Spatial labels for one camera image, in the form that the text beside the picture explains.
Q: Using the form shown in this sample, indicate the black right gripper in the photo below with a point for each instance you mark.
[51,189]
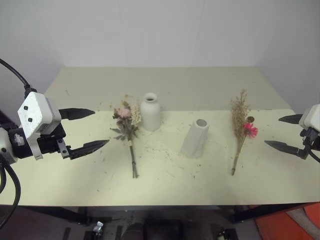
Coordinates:
[313,140]

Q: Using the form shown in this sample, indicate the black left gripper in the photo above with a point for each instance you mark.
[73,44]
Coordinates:
[50,142]

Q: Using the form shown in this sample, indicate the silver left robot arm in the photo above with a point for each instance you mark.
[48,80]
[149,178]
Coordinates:
[21,150]

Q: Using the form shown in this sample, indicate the white round bottle vase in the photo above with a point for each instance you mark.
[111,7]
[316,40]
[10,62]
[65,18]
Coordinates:
[150,115]

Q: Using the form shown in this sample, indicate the grey angular tapered vase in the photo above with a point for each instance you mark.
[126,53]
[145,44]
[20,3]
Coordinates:
[195,142]

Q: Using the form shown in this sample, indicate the pink dried flower bouquet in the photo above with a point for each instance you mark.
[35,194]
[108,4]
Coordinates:
[127,125]

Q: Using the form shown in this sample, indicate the red dried flower bouquet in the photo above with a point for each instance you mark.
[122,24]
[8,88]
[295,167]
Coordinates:
[240,122]

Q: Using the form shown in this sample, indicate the orange box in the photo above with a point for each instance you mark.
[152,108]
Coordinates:
[272,227]

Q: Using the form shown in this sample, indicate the small silver metal fitting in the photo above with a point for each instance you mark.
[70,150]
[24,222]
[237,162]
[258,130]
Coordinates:
[98,226]

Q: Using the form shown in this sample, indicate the dark rounded shape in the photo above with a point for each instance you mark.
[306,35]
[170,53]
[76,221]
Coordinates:
[133,231]

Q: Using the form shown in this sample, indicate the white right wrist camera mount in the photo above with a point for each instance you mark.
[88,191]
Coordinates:
[312,116]

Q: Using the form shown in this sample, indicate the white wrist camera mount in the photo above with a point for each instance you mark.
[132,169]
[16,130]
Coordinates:
[312,116]
[33,112]

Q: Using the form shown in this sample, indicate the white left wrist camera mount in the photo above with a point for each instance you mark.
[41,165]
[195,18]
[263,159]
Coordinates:
[33,112]

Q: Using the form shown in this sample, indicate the black table frame bar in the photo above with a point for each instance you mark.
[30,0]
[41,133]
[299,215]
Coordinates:
[60,215]
[265,212]

